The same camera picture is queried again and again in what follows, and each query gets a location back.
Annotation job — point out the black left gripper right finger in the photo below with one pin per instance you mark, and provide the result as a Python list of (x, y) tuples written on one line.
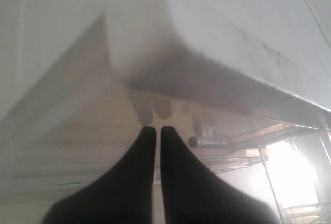
[(194, 194)]

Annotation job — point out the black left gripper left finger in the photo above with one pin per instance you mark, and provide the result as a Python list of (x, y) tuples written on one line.
[(122, 195)]

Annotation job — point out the white plastic drawer cabinet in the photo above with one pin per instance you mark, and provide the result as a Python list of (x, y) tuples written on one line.
[(79, 78)]

